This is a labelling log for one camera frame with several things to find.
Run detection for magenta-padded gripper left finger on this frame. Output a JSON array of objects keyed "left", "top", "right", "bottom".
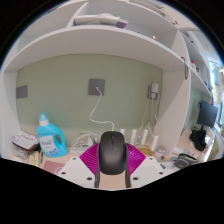
[{"left": 56, "top": 142, "right": 102, "bottom": 189}]

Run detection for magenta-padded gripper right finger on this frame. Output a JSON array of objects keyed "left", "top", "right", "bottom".
[{"left": 124, "top": 142, "right": 166, "bottom": 189}]

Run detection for black computer mouse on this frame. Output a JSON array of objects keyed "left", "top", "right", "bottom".
[{"left": 97, "top": 130, "right": 128, "bottom": 176}]

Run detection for white power strip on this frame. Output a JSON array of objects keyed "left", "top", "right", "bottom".
[{"left": 69, "top": 145, "right": 91, "bottom": 154}]

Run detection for white router with antennas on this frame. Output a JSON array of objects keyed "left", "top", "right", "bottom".
[{"left": 119, "top": 128, "right": 160, "bottom": 153}]

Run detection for small pink jar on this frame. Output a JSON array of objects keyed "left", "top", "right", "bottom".
[{"left": 155, "top": 145, "right": 166, "bottom": 159}]

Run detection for blue detergent bottle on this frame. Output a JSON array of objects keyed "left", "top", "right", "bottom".
[{"left": 35, "top": 112, "right": 69, "bottom": 158}]

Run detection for pale yellow box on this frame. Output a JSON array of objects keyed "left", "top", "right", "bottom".
[{"left": 29, "top": 150, "right": 43, "bottom": 167}]

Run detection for black bag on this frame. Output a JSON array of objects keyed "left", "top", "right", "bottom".
[{"left": 189, "top": 129, "right": 208, "bottom": 152}]

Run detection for dark book with white cover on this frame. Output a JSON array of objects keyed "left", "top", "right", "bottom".
[{"left": 11, "top": 130, "right": 40, "bottom": 152}]

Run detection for clear plastic bags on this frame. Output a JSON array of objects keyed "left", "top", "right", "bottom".
[{"left": 11, "top": 146, "right": 33, "bottom": 162}]

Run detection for black monitor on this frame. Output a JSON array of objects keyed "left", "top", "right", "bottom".
[{"left": 196, "top": 100, "right": 219, "bottom": 129}]

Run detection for white shelf unit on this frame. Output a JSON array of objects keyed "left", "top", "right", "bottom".
[{"left": 0, "top": 0, "right": 224, "bottom": 158}]

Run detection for white wall socket cable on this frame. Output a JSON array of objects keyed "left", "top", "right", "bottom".
[{"left": 88, "top": 87, "right": 116, "bottom": 133}]

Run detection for square grey wall socket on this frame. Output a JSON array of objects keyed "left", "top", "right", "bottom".
[{"left": 88, "top": 78, "right": 106, "bottom": 97}]

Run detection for white wall charger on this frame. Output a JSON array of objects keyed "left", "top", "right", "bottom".
[{"left": 147, "top": 81, "right": 160, "bottom": 100}]

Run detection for wide grey wall plate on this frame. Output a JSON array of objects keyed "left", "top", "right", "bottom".
[{"left": 15, "top": 84, "right": 29, "bottom": 100}]

